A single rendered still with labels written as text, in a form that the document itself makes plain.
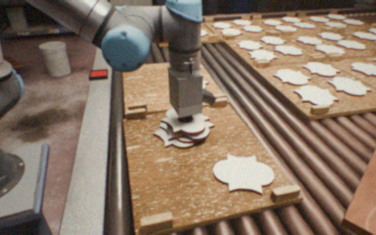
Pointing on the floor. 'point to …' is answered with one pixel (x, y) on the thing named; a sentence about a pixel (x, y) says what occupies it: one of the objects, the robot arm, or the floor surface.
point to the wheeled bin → (238, 7)
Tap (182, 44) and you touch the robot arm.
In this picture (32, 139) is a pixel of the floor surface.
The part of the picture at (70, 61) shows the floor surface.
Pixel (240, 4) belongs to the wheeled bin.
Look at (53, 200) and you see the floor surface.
